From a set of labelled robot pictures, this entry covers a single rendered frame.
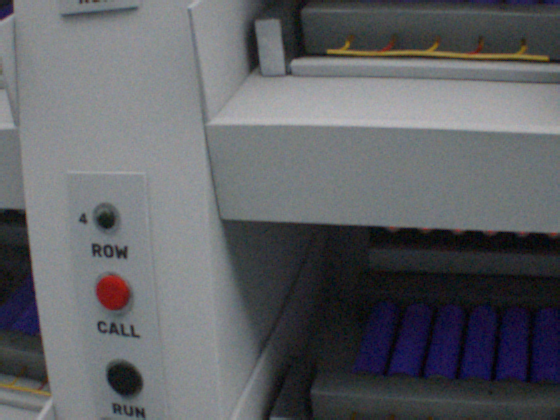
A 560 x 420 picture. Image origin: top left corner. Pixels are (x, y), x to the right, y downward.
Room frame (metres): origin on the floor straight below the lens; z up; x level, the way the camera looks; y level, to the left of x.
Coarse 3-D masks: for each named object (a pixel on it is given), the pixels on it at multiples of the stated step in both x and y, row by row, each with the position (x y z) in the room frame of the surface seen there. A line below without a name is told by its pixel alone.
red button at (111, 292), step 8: (104, 280) 0.34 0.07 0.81; (112, 280) 0.34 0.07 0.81; (120, 280) 0.34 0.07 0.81; (96, 288) 0.34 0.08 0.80; (104, 288) 0.34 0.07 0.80; (112, 288) 0.34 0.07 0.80; (120, 288) 0.34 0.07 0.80; (104, 296) 0.34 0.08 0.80; (112, 296) 0.34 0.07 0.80; (120, 296) 0.34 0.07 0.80; (104, 304) 0.34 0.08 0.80; (112, 304) 0.34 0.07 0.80; (120, 304) 0.34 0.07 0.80
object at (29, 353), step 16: (0, 336) 0.46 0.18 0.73; (16, 336) 0.46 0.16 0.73; (32, 336) 0.46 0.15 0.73; (0, 352) 0.45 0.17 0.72; (16, 352) 0.44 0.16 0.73; (32, 352) 0.44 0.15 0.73; (0, 368) 0.45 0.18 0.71; (16, 368) 0.45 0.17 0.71; (32, 368) 0.44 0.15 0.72; (0, 384) 0.43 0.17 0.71
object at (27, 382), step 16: (0, 224) 0.57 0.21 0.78; (16, 224) 0.57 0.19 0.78; (0, 240) 0.57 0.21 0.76; (16, 240) 0.57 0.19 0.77; (16, 384) 0.45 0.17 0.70; (32, 384) 0.44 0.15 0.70; (48, 384) 0.44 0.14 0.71; (48, 400) 0.36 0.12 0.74; (0, 416) 0.42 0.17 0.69; (16, 416) 0.42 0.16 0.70; (32, 416) 0.41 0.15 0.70; (48, 416) 0.35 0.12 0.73
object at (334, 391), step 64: (320, 256) 0.49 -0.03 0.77; (384, 256) 0.48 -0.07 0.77; (448, 256) 0.47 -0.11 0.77; (512, 256) 0.45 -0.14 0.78; (320, 320) 0.48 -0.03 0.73; (384, 320) 0.44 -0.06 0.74; (448, 320) 0.43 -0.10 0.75; (512, 320) 0.42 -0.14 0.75; (256, 384) 0.37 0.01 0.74; (320, 384) 0.39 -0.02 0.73; (384, 384) 0.38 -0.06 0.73; (448, 384) 0.37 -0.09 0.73; (512, 384) 0.37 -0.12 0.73
